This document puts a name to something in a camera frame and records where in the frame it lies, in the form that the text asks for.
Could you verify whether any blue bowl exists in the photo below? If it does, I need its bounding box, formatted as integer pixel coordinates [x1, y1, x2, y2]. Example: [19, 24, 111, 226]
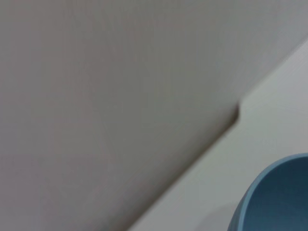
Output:
[227, 153, 308, 231]

